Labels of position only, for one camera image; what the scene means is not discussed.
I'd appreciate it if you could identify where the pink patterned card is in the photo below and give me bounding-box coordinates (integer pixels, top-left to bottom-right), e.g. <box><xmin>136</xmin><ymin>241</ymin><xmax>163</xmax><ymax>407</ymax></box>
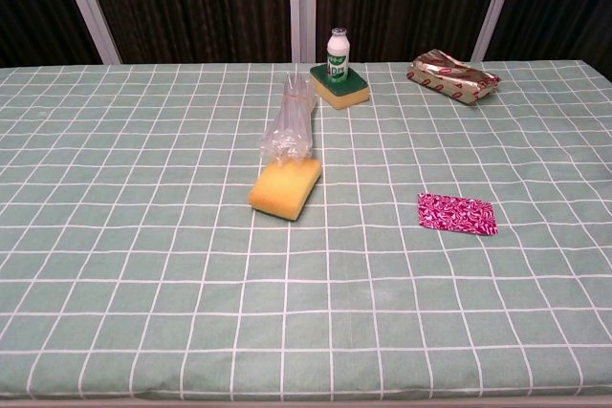
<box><xmin>417</xmin><ymin>192</ymin><xmax>499</xmax><ymax>237</ymax></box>

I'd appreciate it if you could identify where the clear plastic bag bundle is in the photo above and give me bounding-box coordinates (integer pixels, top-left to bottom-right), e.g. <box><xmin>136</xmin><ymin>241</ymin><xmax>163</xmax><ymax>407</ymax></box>
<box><xmin>257</xmin><ymin>72</ymin><xmax>321</xmax><ymax>166</ymax></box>

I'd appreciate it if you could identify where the green yellow scrub sponge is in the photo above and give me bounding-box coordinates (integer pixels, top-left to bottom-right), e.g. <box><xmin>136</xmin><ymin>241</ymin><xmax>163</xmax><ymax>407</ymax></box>
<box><xmin>308</xmin><ymin>63</ymin><xmax>371</xmax><ymax>112</ymax></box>

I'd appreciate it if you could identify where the small white bottle green label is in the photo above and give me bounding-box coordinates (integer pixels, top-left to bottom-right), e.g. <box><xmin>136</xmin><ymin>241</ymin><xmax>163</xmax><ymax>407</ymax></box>
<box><xmin>325</xmin><ymin>26</ymin><xmax>350</xmax><ymax>82</ymax></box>

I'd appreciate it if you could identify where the green checked tablecloth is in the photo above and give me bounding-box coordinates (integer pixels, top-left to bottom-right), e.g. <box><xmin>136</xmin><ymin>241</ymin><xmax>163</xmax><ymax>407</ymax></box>
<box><xmin>0</xmin><ymin>59</ymin><xmax>612</xmax><ymax>405</ymax></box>

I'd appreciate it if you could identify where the gold red snack packet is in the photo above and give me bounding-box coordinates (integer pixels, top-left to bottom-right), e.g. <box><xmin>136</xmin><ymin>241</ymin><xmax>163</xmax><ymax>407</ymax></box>
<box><xmin>405</xmin><ymin>48</ymin><xmax>503</xmax><ymax>108</ymax></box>

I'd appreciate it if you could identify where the white partition frame post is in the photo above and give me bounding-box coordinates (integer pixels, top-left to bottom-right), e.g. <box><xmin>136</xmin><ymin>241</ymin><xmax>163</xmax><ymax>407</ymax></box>
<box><xmin>52</xmin><ymin>0</ymin><xmax>121</xmax><ymax>65</ymax></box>
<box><xmin>470</xmin><ymin>0</ymin><xmax>525</xmax><ymax>62</ymax></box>
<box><xmin>286</xmin><ymin>0</ymin><xmax>320</xmax><ymax>64</ymax></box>

